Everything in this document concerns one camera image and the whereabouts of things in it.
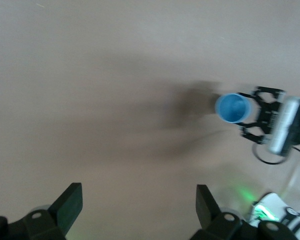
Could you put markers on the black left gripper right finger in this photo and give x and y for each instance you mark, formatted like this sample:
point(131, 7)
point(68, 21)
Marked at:
point(207, 212)

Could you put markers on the blue plastic cup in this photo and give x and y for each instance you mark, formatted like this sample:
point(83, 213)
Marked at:
point(232, 108)

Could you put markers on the white robot link green light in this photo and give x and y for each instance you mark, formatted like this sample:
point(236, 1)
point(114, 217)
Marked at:
point(272, 205)

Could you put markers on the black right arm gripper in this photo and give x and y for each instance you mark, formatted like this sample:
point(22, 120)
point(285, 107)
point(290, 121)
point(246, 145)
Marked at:
point(268, 116)

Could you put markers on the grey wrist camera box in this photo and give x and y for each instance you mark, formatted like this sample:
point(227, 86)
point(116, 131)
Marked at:
point(286, 125)

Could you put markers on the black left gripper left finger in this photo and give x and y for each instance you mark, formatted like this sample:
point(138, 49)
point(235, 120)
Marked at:
point(65, 207)

